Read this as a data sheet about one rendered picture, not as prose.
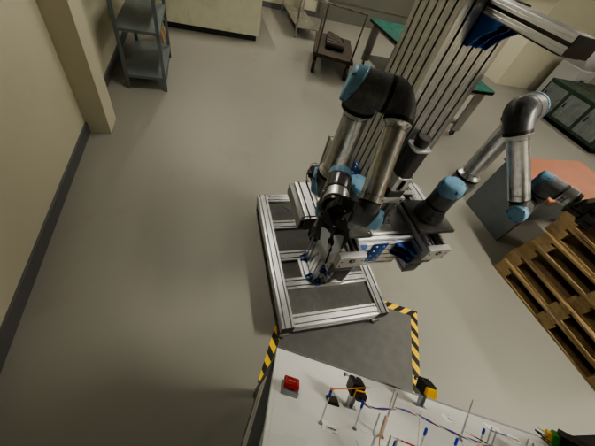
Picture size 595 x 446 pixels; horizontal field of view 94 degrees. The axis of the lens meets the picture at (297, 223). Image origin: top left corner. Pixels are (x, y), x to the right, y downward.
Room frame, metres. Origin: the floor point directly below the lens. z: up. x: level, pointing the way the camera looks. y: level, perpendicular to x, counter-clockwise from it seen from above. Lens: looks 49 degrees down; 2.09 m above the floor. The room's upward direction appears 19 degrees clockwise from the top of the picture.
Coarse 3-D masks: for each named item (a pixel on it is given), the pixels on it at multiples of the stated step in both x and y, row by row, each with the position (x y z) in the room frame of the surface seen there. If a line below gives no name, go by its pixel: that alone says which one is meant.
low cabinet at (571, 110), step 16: (560, 80) 7.83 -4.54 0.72; (560, 96) 7.45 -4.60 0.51; (576, 96) 7.22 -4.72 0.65; (592, 96) 7.31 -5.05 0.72; (560, 112) 7.21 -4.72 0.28; (576, 112) 6.98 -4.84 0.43; (592, 112) 6.78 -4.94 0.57; (560, 128) 7.01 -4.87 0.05; (576, 128) 6.76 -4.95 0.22; (592, 128) 6.56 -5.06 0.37; (592, 144) 6.34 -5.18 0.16
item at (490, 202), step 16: (544, 160) 3.44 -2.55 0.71; (560, 160) 3.60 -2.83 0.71; (496, 176) 3.12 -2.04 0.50; (560, 176) 3.18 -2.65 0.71; (576, 176) 3.32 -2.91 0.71; (592, 176) 3.47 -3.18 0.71; (480, 192) 3.12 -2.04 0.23; (496, 192) 2.99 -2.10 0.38; (592, 192) 3.06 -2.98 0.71; (480, 208) 2.98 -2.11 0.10; (496, 208) 2.86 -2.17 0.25; (544, 208) 2.73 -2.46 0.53; (560, 208) 2.86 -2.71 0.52; (496, 224) 2.73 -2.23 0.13; (512, 224) 2.63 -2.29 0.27; (496, 240) 2.60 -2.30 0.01
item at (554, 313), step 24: (552, 240) 2.10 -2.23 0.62; (576, 240) 2.21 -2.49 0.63; (504, 264) 2.14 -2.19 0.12; (528, 264) 2.06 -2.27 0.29; (552, 264) 1.96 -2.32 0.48; (576, 264) 1.89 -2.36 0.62; (528, 288) 1.89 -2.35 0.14; (552, 288) 1.83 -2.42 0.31; (576, 288) 1.77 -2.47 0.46; (552, 312) 1.68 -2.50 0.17; (576, 312) 1.64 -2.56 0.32; (552, 336) 1.53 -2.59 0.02; (576, 336) 1.49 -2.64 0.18; (576, 360) 1.36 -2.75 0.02
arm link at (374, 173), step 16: (400, 80) 0.93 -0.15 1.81; (400, 96) 0.90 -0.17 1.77; (384, 112) 0.91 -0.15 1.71; (400, 112) 0.88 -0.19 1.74; (384, 128) 0.87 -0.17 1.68; (400, 128) 0.86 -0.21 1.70; (384, 144) 0.82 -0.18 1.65; (400, 144) 0.83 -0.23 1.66; (384, 160) 0.78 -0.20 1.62; (368, 176) 0.76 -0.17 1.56; (384, 176) 0.75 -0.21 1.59; (368, 192) 0.71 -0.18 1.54; (384, 192) 0.73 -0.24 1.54; (368, 208) 0.68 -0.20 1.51; (368, 224) 0.65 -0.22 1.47
